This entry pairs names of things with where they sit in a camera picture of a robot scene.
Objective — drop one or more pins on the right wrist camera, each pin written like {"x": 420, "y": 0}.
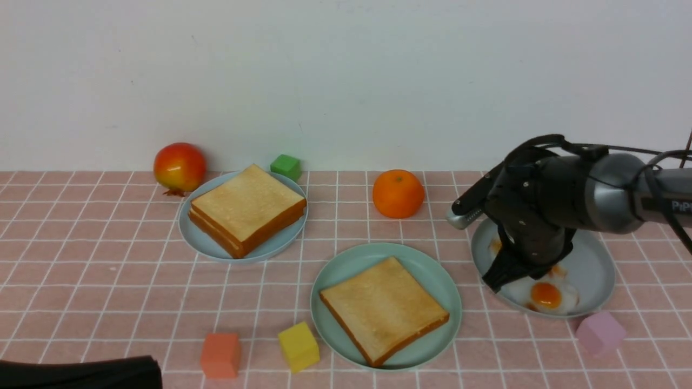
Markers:
{"x": 470, "y": 205}

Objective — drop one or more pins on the red yellow apple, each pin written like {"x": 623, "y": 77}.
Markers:
{"x": 180, "y": 168}

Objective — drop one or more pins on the fried egg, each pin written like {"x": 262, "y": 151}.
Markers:
{"x": 558, "y": 272}
{"x": 548, "y": 295}
{"x": 495, "y": 247}

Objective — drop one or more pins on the light blue bread plate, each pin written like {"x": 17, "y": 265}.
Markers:
{"x": 205, "y": 245}

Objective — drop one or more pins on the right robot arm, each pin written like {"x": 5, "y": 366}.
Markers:
{"x": 616, "y": 194}

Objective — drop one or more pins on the grey-blue egg plate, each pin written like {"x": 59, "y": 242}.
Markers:
{"x": 591, "y": 270}

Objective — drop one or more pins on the pink cube block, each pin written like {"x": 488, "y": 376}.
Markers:
{"x": 600, "y": 333}

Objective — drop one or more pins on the orange cube block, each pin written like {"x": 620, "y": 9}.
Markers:
{"x": 221, "y": 355}

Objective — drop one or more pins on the teal centre plate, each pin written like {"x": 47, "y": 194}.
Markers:
{"x": 428, "y": 273}

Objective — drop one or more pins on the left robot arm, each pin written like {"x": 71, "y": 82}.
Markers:
{"x": 130, "y": 372}

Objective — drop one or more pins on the orange fruit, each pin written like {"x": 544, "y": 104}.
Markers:
{"x": 397, "y": 194}

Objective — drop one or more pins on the green cube block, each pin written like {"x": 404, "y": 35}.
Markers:
{"x": 287, "y": 166}

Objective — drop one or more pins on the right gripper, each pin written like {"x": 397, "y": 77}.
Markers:
{"x": 528, "y": 238}

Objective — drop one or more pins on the yellow cube block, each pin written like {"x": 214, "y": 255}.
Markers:
{"x": 299, "y": 346}

